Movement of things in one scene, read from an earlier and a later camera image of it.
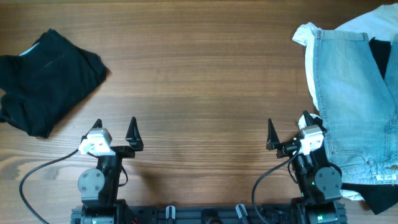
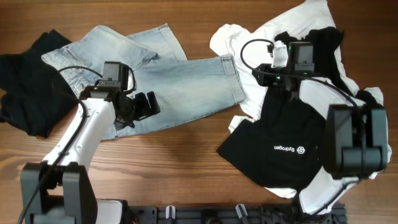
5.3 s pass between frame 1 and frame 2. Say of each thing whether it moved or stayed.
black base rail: stayed
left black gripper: moved
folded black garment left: stayed
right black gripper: moved
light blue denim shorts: moved
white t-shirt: moved
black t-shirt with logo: moved
